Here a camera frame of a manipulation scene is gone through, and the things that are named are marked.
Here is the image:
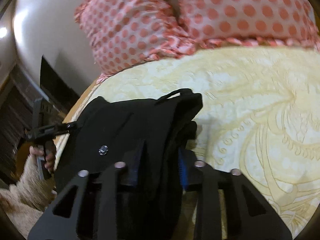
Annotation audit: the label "black pants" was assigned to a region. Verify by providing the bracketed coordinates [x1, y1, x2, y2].
[55, 88, 203, 239]

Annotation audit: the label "left forearm beige sleeve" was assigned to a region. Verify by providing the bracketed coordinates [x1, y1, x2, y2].
[1, 156, 55, 238]

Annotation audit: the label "person left hand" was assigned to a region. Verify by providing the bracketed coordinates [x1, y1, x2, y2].
[29, 144, 56, 173]

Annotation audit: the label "dark curtain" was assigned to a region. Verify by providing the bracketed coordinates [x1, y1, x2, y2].
[1, 67, 63, 183]

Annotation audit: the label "black television screen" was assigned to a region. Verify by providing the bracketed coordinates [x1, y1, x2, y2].
[40, 56, 80, 113]

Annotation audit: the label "yellow patterned bed sheet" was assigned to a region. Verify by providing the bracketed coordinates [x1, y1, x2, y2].
[66, 47, 319, 239]

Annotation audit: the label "left polka dot pillow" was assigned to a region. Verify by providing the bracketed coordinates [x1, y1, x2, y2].
[74, 0, 196, 83]

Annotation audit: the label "polka dot pillow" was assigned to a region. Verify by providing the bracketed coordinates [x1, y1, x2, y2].
[177, 0, 319, 50]
[74, 0, 196, 83]

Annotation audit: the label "right polka dot pillow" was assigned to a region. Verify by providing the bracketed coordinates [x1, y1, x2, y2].
[177, 0, 319, 50]

